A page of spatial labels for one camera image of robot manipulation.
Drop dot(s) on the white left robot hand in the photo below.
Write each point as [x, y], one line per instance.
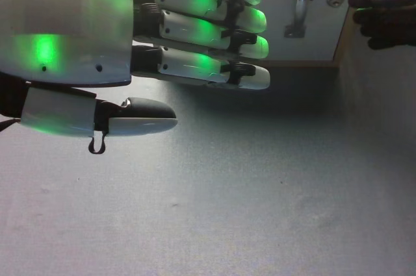
[65, 13]

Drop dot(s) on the white cabinet door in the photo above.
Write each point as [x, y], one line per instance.
[325, 29]

